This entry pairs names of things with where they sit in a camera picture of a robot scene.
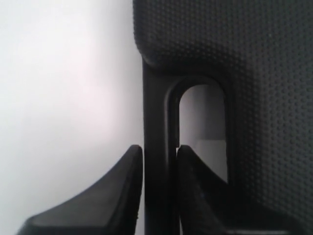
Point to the black plastic tool case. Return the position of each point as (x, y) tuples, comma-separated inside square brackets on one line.
[(260, 52)]

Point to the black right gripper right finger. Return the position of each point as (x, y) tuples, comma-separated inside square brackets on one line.
[(205, 200)]

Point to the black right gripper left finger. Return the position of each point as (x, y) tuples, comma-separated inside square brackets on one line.
[(108, 207)]

